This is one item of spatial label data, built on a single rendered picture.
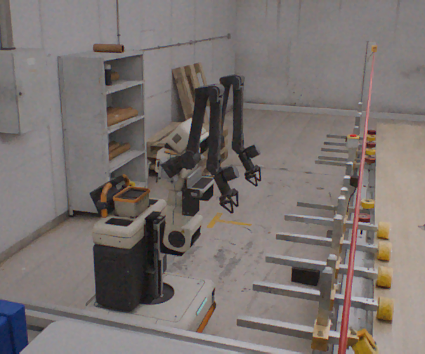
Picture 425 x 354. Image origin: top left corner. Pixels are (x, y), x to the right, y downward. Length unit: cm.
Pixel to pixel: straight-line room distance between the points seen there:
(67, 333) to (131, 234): 271
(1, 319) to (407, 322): 189
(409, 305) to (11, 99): 309
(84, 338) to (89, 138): 474
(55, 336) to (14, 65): 391
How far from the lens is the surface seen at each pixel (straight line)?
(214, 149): 258
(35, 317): 43
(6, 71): 413
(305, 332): 183
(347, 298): 66
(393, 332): 201
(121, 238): 293
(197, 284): 342
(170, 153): 279
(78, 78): 487
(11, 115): 418
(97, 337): 20
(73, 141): 502
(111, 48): 526
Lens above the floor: 197
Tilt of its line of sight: 18 degrees down
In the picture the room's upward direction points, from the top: 1 degrees clockwise
